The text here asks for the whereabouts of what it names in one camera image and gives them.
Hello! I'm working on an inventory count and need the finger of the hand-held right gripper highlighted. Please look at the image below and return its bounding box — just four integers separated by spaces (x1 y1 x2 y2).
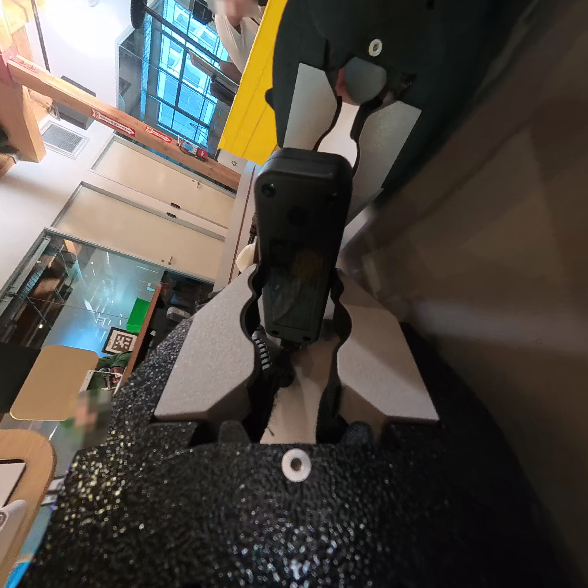
351 99 423 217
281 62 344 152

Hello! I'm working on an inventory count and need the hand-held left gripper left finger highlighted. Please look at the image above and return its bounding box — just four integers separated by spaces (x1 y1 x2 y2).
154 265 277 443

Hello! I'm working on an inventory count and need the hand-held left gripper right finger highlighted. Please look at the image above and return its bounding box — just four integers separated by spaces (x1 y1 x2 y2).
321 270 440 441

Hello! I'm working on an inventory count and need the white plug adapter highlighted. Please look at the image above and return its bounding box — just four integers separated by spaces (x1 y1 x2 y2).
238 243 259 277

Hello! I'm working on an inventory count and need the yellow plastic bin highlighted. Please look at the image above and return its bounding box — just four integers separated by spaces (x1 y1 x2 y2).
216 0 288 167

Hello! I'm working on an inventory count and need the green box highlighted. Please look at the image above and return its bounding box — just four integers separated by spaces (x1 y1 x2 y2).
126 298 155 332

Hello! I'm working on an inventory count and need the framed fiducial tag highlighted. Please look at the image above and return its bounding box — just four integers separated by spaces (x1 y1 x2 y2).
103 327 139 354

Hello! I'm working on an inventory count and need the red fire extinguisher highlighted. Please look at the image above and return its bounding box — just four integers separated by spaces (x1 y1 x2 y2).
178 139 209 162

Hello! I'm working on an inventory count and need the large window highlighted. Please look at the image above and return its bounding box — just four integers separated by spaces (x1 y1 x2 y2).
117 0 239 157

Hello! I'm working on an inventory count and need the plain wooden board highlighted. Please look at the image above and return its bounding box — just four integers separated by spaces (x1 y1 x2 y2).
10 345 100 422

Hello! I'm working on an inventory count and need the thin black strip cord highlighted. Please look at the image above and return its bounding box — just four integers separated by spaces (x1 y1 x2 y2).
251 327 305 392

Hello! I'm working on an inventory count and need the black wall box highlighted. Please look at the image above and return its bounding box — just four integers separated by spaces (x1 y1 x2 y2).
57 76 97 130

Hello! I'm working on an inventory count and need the white wall vent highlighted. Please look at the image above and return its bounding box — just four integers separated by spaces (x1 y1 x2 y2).
40 122 90 159

